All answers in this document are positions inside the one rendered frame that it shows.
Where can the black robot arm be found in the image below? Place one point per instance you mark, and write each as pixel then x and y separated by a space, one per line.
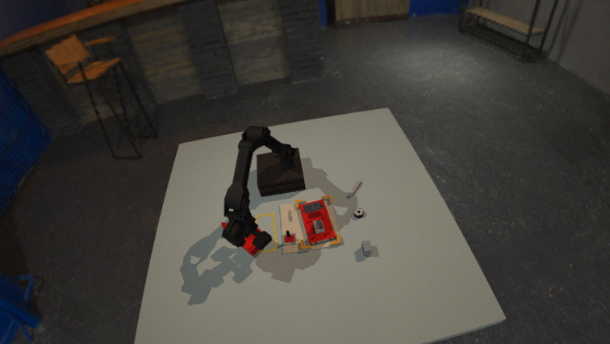
pixel 237 196

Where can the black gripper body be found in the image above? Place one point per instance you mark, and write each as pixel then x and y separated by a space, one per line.
pixel 262 239

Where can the grey flat bar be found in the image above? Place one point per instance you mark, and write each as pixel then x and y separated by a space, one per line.
pixel 355 188

